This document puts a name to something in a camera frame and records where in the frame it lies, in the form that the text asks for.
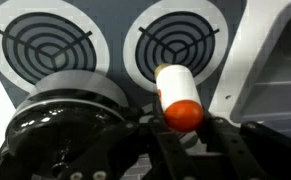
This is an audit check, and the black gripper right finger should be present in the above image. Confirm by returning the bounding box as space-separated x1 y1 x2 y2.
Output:
191 110 291 180

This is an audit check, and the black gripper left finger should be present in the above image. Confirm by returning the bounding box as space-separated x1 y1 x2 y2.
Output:
60 99 200 180

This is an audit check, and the white bottle with red cap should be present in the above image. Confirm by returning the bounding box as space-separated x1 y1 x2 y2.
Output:
154 63 205 133

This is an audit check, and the grey toy sink basin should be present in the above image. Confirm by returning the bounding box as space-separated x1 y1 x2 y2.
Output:
230 0 291 135

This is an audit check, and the dark grey toy stove top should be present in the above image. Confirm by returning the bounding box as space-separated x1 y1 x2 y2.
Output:
0 0 249 180

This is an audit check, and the toy kitchen play set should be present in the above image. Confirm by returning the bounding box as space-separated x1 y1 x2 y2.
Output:
0 0 291 180

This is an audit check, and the black toy pot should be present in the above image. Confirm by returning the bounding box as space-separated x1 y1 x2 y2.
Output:
4 69 134 180

